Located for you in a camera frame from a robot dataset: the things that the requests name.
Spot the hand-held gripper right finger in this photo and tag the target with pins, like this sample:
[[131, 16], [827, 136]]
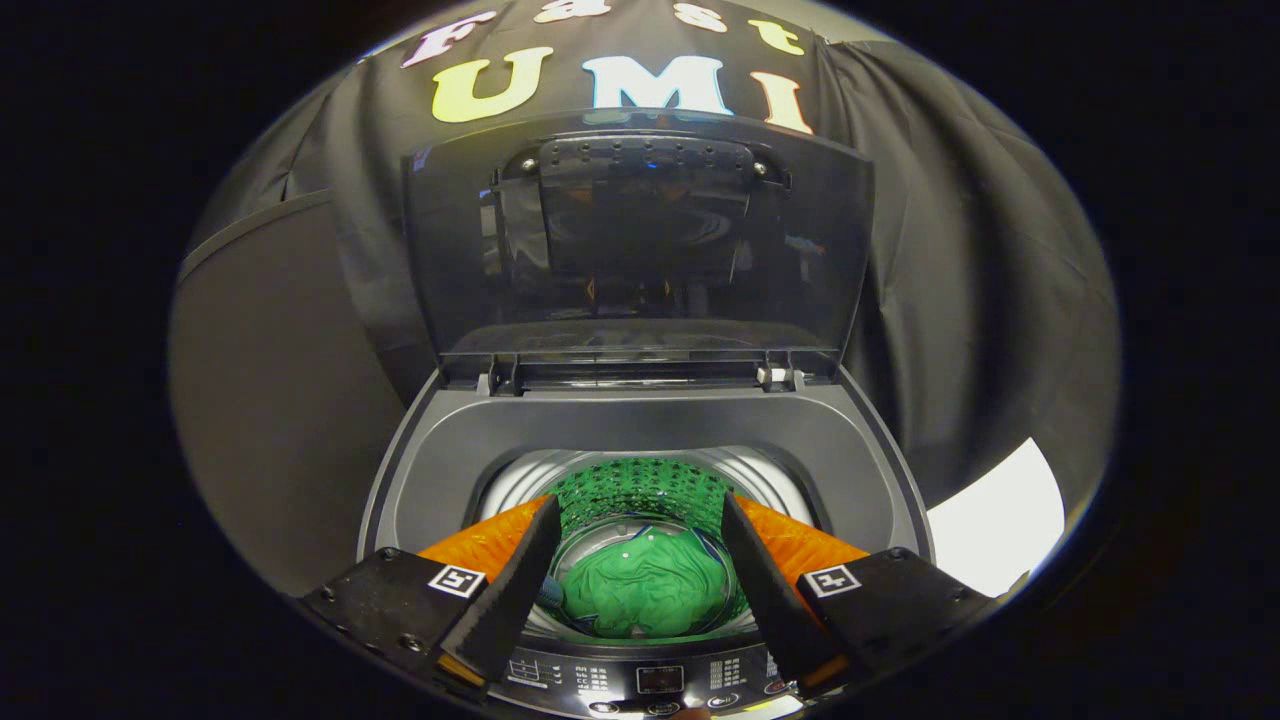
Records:
[[775, 590]]

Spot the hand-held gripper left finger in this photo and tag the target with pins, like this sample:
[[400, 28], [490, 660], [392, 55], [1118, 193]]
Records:
[[515, 590]]

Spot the green polo shirt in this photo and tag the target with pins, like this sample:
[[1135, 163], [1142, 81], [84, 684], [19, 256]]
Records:
[[640, 590]]

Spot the dark grey washing machine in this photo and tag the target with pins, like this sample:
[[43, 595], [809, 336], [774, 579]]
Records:
[[450, 450]]

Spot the tinted washing machine lid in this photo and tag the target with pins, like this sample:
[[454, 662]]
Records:
[[640, 250]]

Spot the white flat panel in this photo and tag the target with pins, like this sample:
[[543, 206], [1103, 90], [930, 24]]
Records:
[[1000, 520]]

